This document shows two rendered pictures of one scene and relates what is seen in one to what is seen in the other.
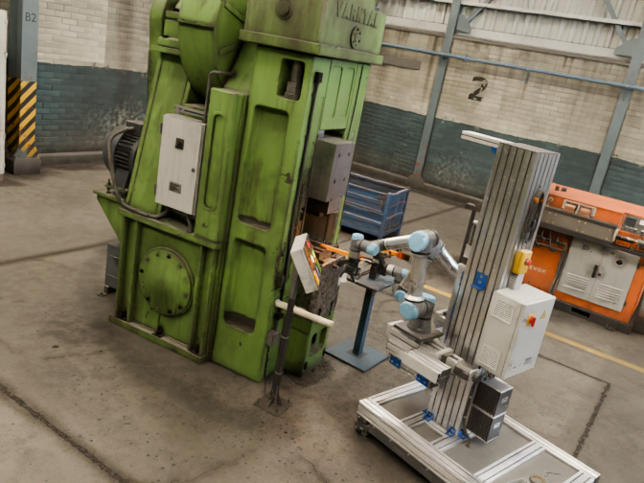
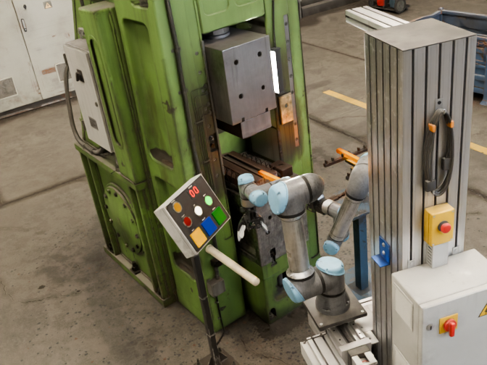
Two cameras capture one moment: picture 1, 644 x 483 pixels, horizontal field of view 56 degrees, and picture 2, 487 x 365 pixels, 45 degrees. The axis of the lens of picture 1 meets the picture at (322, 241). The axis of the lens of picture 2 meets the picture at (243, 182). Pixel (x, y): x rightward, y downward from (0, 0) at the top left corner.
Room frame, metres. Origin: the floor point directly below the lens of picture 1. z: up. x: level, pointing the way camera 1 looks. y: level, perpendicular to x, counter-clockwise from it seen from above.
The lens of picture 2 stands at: (1.58, -1.48, 2.58)
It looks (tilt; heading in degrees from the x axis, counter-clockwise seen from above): 29 degrees down; 31
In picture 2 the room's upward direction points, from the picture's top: 8 degrees counter-clockwise
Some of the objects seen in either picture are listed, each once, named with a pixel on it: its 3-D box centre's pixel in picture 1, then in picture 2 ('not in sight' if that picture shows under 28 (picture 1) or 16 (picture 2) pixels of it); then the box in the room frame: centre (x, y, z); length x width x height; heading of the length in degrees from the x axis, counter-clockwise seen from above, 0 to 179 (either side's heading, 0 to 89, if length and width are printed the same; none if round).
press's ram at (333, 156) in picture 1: (317, 164); (233, 71); (4.27, 0.13, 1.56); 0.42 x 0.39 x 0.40; 65
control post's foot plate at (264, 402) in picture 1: (273, 398); (215, 360); (3.60, 0.12, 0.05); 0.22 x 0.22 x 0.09; 65
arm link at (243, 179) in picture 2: (356, 242); (246, 186); (3.66, -0.22, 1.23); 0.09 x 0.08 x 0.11; 52
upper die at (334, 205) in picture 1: (309, 197); (233, 115); (4.23, 0.15, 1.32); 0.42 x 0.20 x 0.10; 65
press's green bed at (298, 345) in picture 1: (287, 330); (261, 265); (4.29, 0.13, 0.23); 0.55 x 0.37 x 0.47; 65
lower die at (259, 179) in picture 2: (300, 244); (241, 171); (4.23, 0.15, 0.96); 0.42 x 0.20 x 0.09; 65
